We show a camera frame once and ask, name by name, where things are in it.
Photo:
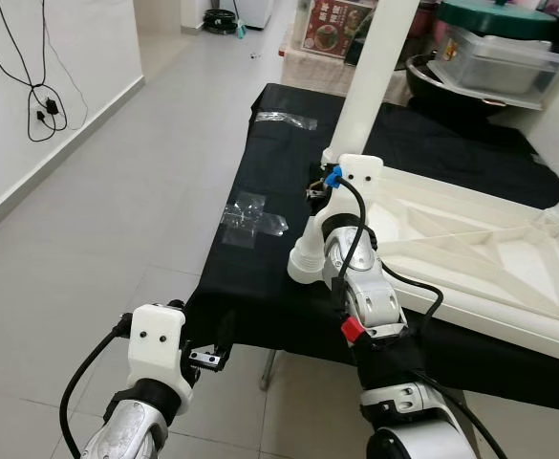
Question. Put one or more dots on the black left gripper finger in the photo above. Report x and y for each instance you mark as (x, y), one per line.
(226, 330)
(177, 305)

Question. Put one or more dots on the clear tape strip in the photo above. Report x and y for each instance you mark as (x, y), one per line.
(284, 120)

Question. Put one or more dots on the beige patterned cloth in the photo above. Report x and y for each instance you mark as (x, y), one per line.
(317, 67)

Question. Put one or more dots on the red printed box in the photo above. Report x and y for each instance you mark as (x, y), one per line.
(332, 33)

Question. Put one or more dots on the black wok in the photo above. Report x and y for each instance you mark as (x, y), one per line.
(451, 86)

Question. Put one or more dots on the black bag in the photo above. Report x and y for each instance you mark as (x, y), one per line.
(427, 38)

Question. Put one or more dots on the white appliance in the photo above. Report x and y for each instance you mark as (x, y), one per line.
(255, 8)

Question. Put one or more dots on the black round floor device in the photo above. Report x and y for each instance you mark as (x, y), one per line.
(222, 19)

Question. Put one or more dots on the clear plastic storage box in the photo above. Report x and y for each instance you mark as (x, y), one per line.
(504, 62)

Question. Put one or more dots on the green pot lid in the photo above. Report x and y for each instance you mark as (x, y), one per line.
(499, 14)

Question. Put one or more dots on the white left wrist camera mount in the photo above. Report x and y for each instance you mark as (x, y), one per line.
(160, 339)

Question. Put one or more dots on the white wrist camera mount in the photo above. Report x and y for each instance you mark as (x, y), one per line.
(360, 182)
(160, 339)

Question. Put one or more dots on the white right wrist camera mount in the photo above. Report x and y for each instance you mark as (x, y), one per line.
(360, 182)

